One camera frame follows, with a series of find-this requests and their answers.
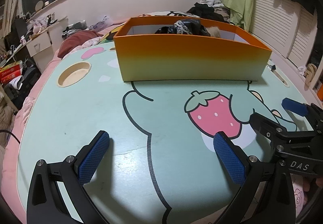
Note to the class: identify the maroon pillow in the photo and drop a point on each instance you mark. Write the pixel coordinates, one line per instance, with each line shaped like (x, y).
(75, 43)

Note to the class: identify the brown fur pompom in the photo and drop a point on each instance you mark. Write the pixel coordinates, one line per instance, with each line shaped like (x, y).
(214, 32)

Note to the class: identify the mint printed desktop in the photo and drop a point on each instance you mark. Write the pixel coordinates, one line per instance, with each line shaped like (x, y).
(75, 113)

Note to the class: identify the white drawer cabinet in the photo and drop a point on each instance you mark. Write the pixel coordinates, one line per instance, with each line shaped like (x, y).
(40, 42)

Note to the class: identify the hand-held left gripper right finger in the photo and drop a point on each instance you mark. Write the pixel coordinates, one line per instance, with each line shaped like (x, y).
(229, 161)

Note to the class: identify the beige curtain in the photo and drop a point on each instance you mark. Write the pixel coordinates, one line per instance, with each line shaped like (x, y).
(11, 4)

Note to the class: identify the orange cardboard box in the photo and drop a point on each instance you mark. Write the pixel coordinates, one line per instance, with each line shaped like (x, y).
(189, 57)

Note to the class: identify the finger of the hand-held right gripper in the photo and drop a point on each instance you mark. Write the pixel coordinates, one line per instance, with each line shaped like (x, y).
(294, 106)
(265, 123)

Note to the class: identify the black office chair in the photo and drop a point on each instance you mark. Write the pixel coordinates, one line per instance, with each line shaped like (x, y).
(19, 27)

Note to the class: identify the red cardboard box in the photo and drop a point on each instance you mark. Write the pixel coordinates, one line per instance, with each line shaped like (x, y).
(10, 71)

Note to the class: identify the black clothes pile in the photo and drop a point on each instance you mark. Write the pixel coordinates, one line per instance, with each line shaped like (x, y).
(204, 10)

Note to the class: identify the pink rose-print blanket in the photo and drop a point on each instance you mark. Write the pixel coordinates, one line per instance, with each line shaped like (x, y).
(300, 193)

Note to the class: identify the round wooden mirror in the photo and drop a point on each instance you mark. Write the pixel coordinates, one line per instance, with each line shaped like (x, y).
(39, 5)

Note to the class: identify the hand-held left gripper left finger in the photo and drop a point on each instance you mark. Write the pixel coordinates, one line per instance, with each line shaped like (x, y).
(93, 158)

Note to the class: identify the black patterned pouch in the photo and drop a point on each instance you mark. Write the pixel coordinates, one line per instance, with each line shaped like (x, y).
(181, 27)

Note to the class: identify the tan cloth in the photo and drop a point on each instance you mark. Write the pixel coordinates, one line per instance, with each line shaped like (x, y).
(311, 75)

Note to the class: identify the white louvred closet door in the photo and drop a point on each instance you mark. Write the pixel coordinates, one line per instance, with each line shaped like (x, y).
(277, 19)

